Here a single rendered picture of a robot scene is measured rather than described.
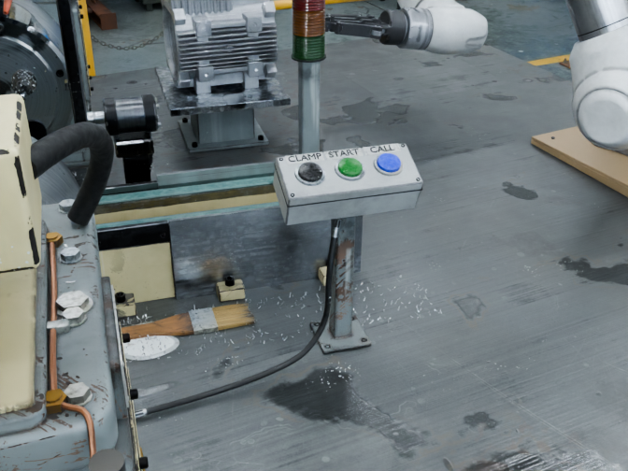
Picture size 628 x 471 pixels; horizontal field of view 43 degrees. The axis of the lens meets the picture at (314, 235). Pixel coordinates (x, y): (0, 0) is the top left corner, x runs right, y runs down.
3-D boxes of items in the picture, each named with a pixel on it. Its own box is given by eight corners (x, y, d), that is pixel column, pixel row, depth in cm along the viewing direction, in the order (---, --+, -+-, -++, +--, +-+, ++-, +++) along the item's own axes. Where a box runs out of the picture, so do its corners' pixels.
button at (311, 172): (300, 190, 96) (301, 180, 95) (293, 172, 98) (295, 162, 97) (324, 187, 97) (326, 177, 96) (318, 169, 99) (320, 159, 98)
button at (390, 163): (378, 180, 99) (381, 170, 97) (372, 163, 101) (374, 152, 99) (402, 178, 100) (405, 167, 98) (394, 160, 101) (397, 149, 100)
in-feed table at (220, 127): (175, 165, 161) (170, 109, 155) (159, 117, 184) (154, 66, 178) (291, 152, 167) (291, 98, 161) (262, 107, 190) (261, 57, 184)
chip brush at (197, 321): (109, 349, 110) (108, 345, 109) (107, 329, 114) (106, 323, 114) (256, 324, 115) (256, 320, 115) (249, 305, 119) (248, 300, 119)
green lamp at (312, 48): (296, 63, 145) (296, 38, 142) (288, 53, 150) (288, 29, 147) (329, 60, 146) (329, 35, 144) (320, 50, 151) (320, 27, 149)
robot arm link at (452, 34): (424, 63, 179) (403, 32, 188) (484, 65, 185) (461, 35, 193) (439, 19, 172) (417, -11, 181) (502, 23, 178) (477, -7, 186)
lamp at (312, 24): (296, 38, 142) (296, 12, 140) (288, 29, 147) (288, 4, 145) (329, 35, 144) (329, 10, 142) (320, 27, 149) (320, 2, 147)
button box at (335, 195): (284, 226, 98) (288, 198, 94) (271, 183, 102) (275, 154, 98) (416, 209, 102) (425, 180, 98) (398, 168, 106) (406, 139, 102)
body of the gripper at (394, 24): (394, 6, 179) (356, 3, 176) (410, 15, 172) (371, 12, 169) (388, 39, 182) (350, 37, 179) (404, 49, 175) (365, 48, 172)
